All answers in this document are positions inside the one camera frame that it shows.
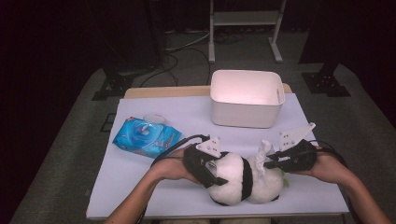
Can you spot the wooden table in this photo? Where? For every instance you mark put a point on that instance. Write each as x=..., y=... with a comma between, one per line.
x=162, y=92

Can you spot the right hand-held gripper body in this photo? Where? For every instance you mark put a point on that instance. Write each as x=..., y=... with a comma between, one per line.
x=303, y=158

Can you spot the person's left hand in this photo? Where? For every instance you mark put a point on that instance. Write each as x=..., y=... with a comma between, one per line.
x=171, y=166

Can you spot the panda plush toy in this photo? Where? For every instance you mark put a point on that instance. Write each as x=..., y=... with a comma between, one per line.
x=229, y=183

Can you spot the white wet wipe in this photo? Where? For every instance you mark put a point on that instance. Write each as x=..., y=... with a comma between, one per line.
x=261, y=155
x=144, y=130

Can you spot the white table mat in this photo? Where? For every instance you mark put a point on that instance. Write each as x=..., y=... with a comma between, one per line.
x=174, y=202

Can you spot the blue wet wipes packet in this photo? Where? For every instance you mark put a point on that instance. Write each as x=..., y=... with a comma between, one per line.
x=127, y=137

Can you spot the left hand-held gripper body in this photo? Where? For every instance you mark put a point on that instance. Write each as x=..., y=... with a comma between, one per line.
x=193, y=161

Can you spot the black stand base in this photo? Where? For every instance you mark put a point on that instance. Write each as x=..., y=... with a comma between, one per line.
x=323, y=84
x=115, y=85

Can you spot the person's right hand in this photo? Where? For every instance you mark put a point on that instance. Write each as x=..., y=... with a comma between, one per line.
x=330, y=169

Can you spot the white plastic storage bin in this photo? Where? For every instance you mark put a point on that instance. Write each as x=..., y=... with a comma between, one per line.
x=246, y=115

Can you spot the white metal stand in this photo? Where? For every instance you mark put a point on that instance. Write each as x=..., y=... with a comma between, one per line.
x=243, y=18

